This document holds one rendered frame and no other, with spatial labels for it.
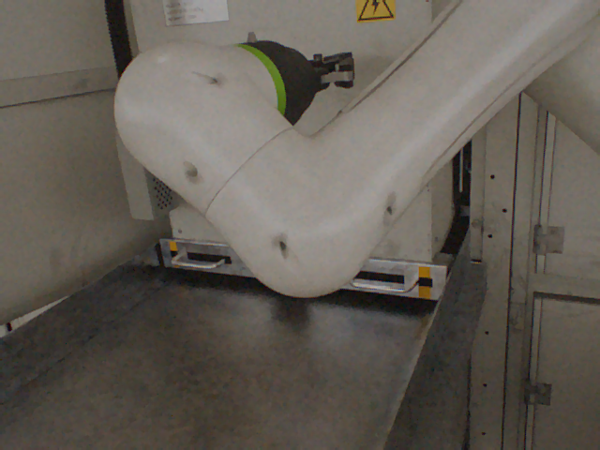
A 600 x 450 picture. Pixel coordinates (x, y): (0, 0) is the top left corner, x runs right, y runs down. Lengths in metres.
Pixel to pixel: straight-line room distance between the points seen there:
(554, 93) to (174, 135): 0.47
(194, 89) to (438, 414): 0.47
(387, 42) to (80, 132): 0.61
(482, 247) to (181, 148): 0.74
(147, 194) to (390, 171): 0.58
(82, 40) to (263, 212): 0.80
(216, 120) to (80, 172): 0.76
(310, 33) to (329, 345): 0.45
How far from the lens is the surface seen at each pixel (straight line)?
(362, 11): 0.80
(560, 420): 1.19
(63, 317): 0.94
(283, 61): 0.51
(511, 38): 0.48
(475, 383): 1.19
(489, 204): 1.01
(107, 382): 0.83
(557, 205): 0.98
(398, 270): 0.87
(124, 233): 1.19
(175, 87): 0.39
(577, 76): 0.71
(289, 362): 0.78
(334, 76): 0.60
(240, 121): 0.39
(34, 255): 1.11
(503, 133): 0.97
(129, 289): 1.04
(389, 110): 0.42
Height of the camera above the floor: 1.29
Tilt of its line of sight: 20 degrees down
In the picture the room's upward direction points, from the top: 5 degrees counter-clockwise
